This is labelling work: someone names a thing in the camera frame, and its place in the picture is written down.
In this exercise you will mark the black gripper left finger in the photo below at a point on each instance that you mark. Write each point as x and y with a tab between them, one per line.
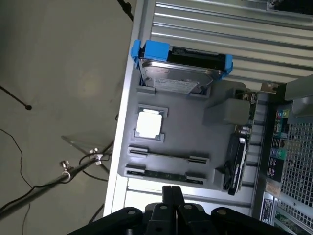
159	220

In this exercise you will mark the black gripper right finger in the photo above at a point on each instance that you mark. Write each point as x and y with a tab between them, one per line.
181	220

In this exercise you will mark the graphics card with black fan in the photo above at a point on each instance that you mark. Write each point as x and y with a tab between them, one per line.
236	166

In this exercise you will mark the grey parts rack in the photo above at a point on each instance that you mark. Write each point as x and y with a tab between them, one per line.
185	137

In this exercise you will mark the silver CPU chip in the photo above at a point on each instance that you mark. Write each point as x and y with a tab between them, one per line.
149	124

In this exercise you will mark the clear acrylic plate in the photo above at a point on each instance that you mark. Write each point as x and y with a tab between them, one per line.
88	142

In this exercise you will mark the black stand with clamp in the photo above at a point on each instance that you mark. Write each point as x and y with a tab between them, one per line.
36	191

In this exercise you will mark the grey open PC case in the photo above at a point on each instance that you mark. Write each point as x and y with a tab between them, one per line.
298	151

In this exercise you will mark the silver hard disk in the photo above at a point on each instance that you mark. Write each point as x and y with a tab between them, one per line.
171	78

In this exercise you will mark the blue disk carrier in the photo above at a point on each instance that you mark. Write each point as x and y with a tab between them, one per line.
156	50

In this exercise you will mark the black stand leg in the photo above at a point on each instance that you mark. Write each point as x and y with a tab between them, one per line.
29	107
125	9

